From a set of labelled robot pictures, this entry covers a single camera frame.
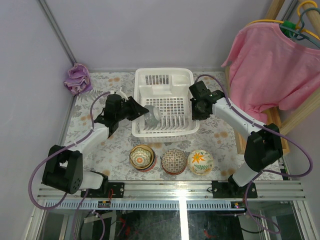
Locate pink t-shirt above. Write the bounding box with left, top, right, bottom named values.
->
left=222, top=22, right=320, bottom=123

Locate green clothes hanger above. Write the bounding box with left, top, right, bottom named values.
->
left=279, top=7, right=320, bottom=49

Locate white plastic dish rack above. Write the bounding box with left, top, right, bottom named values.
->
left=131, top=67, right=200, bottom=143

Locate tan bowl under scalloped bowl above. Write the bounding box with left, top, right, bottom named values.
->
left=132, top=145, right=156, bottom=173

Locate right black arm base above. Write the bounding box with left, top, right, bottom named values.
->
left=206, top=176, right=258, bottom=200

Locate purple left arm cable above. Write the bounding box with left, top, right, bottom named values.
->
left=29, top=92, right=112, bottom=240

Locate red patterned ceramic bowl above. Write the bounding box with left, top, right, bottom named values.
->
left=161, top=164, right=186, bottom=176

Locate yellow flower ceramic bowl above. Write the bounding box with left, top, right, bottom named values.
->
left=187, top=149, right=214, bottom=176

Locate tan patterned ceramic bowl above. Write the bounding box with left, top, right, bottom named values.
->
left=161, top=148, right=188, bottom=172

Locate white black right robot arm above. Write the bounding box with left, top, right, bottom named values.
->
left=189, top=80, right=283, bottom=198

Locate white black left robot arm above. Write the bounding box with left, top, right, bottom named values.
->
left=42, top=92, right=149, bottom=198

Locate crumpled purple cloth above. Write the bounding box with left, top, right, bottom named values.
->
left=63, top=63, right=93, bottom=96

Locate wooden clothes rack frame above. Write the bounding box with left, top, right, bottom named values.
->
left=224, top=0, right=320, bottom=156

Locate yellow clothes hanger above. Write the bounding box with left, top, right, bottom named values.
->
left=246, top=0, right=320, bottom=48

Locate scalloped green orange bowl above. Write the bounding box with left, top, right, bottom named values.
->
left=129, top=146, right=152, bottom=169

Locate aluminium rail frame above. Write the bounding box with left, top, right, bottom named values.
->
left=36, top=180, right=320, bottom=240

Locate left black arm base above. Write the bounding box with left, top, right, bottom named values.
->
left=80, top=174, right=125, bottom=199

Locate floral table mat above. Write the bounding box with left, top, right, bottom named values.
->
left=63, top=72, right=245, bottom=181

